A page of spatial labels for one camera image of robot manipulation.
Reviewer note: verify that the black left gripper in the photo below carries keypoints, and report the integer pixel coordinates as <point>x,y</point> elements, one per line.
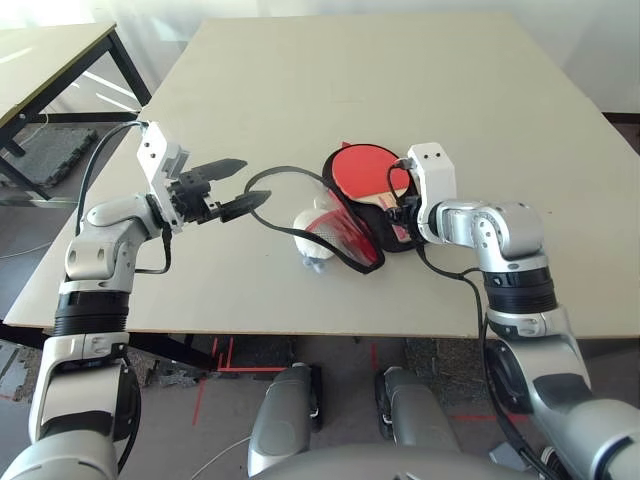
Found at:
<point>195,200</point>

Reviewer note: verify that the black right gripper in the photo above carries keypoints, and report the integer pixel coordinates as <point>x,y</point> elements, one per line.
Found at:
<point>407,220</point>

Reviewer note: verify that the red and black paddle case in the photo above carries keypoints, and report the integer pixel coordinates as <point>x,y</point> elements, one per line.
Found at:
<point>357,240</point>

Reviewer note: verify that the red ping-pong paddle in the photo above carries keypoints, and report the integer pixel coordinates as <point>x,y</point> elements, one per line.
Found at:
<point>360,170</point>

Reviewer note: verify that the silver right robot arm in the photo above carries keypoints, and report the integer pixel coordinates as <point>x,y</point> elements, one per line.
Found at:
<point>500,225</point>

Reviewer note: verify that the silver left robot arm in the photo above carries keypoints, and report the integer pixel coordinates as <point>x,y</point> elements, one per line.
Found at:
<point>95,250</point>

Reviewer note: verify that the speckled dark foam mat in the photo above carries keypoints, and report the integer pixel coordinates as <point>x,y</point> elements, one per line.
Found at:
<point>440,370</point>

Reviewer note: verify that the dark foam puzzle mat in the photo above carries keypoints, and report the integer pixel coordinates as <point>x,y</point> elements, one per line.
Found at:
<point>55,150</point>

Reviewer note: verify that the grey robot right leg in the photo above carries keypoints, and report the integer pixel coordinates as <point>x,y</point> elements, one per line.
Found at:
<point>415,410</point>

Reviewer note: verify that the grey robot leg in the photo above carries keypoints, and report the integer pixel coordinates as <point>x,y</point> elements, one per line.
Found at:
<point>280,415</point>
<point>415,410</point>

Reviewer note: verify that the grey robot left leg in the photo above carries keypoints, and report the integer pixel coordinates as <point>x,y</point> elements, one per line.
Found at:
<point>280,415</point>

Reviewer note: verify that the grey robot torso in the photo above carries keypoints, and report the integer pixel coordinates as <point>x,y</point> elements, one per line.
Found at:
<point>375,465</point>

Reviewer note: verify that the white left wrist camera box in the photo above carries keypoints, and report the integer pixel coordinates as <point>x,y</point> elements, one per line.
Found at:
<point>157,150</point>

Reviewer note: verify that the black table frame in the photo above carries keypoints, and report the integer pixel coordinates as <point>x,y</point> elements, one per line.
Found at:
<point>165,347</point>

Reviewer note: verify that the side table with black frame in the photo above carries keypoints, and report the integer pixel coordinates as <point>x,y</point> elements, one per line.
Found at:
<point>40,65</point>

